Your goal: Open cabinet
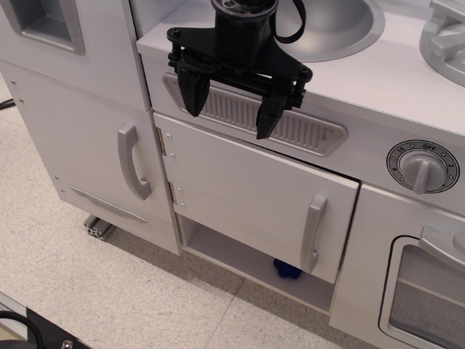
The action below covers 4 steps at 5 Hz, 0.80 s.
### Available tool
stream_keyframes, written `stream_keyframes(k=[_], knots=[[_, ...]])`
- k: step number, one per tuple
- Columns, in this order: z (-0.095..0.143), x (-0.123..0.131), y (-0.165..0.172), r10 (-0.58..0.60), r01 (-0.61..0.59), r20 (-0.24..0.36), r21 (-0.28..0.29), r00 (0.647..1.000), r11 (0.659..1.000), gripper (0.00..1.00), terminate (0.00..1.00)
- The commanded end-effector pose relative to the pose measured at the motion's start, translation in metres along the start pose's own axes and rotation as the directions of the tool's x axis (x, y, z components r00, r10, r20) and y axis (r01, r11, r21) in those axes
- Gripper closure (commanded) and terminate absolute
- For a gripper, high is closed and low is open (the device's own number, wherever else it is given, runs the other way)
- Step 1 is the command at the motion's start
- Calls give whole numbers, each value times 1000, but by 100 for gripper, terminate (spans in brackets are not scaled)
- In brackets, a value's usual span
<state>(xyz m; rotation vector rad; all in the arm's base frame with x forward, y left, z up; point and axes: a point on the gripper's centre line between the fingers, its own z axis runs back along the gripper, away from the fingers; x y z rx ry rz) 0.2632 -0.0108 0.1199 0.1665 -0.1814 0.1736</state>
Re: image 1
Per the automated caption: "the blue toy object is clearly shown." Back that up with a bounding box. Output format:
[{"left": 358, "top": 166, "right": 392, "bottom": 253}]
[{"left": 273, "top": 259, "right": 302, "bottom": 279}]

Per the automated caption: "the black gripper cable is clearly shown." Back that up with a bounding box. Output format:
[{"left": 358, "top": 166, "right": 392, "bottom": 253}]
[{"left": 272, "top": 0, "right": 307, "bottom": 44}]

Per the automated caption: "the silver sink basin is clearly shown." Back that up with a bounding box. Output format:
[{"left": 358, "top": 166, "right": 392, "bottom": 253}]
[{"left": 279, "top": 0, "right": 385, "bottom": 63}]

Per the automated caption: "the aluminium extrusion bar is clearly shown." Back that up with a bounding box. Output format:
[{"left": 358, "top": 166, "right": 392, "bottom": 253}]
[{"left": 84, "top": 215, "right": 116, "bottom": 242}]

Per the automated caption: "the silver oven door handle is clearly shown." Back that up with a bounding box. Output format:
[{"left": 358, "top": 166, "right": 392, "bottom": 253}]
[{"left": 418, "top": 225, "right": 464, "bottom": 265}]

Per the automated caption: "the silver ice dispenser recess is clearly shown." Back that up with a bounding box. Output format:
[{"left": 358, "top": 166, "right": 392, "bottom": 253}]
[{"left": 1, "top": 0, "right": 85, "bottom": 56}]

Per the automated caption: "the silver fridge emblem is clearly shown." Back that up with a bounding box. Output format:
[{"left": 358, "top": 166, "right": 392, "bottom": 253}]
[{"left": 69, "top": 185, "right": 150, "bottom": 224}]

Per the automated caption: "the white cabinet door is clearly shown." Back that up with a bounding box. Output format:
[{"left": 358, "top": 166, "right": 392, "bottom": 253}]
[{"left": 154, "top": 114, "right": 358, "bottom": 283}]

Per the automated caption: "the silver cabinet door handle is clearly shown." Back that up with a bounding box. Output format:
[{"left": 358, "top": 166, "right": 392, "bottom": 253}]
[{"left": 300, "top": 194, "right": 328, "bottom": 273}]

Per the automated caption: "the silver vent panel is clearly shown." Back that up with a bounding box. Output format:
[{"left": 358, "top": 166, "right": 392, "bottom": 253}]
[{"left": 162, "top": 73, "right": 348, "bottom": 158}]

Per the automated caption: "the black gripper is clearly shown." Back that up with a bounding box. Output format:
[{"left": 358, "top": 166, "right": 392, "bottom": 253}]
[{"left": 167, "top": 1, "right": 312, "bottom": 140}]

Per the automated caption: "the silver fridge door handle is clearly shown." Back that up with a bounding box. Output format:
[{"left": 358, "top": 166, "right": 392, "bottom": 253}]
[{"left": 117, "top": 123, "right": 152, "bottom": 201}]

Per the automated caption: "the grey timer knob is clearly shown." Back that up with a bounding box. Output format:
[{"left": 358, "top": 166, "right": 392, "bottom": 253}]
[{"left": 387, "top": 140, "right": 460, "bottom": 194}]

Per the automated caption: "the white fridge door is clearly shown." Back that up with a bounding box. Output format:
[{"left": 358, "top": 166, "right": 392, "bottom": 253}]
[{"left": 1, "top": 62, "right": 181, "bottom": 254}]

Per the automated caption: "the white oven door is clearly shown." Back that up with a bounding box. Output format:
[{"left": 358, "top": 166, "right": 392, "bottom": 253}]
[{"left": 330, "top": 185, "right": 464, "bottom": 348}]

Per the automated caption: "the silver stove burner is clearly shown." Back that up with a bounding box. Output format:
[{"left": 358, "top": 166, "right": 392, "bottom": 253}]
[{"left": 419, "top": 1, "right": 464, "bottom": 86}]

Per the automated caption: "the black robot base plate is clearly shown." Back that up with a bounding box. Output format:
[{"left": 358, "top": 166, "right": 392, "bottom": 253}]
[{"left": 0, "top": 290, "right": 96, "bottom": 349}]

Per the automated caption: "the white toy kitchen body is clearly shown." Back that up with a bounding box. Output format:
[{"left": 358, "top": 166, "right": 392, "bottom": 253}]
[{"left": 1, "top": 1, "right": 464, "bottom": 348}]

